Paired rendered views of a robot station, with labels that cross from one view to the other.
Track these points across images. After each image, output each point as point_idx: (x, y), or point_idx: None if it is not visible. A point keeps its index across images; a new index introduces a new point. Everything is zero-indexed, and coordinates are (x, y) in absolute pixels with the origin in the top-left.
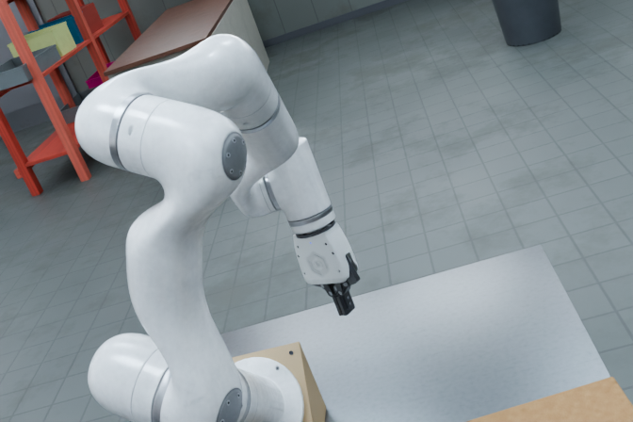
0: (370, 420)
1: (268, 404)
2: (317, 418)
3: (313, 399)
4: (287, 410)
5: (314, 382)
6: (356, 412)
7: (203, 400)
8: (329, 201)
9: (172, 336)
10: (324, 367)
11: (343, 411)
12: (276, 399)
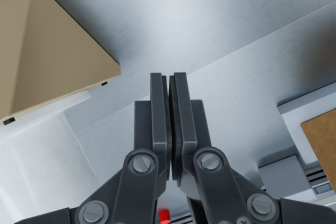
0: None
1: (96, 182)
2: (83, 49)
3: (72, 61)
4: (65, 109)
5: (37, 36)
6: None
7: None
8: None
9: None
10: None
11: None
12: (73, 151)
